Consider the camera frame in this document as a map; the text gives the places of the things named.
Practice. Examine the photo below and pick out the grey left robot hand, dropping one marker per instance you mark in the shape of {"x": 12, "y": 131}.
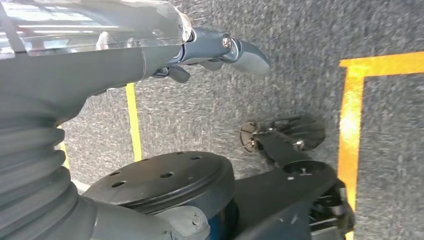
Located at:
{"x": 82, "y": 66}

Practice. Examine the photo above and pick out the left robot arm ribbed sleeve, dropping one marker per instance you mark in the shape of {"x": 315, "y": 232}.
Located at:
{"x": 30, "y": 172}

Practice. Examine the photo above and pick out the black caster wheel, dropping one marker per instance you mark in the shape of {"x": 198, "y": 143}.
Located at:
{"x": 298, "y": 130}

